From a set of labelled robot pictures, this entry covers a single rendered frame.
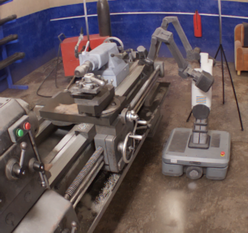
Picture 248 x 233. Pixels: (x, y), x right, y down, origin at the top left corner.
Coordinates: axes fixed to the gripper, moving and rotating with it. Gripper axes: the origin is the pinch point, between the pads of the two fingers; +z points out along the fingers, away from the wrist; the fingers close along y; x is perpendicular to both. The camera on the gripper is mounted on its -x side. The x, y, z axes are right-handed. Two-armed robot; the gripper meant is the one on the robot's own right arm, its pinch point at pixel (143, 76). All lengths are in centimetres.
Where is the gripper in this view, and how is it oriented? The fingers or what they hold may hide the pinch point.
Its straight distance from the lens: 266.9
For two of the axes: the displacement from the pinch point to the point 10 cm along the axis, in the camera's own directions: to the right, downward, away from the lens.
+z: -3.9, 7.4, 5.5
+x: 8.6, 5.1, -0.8
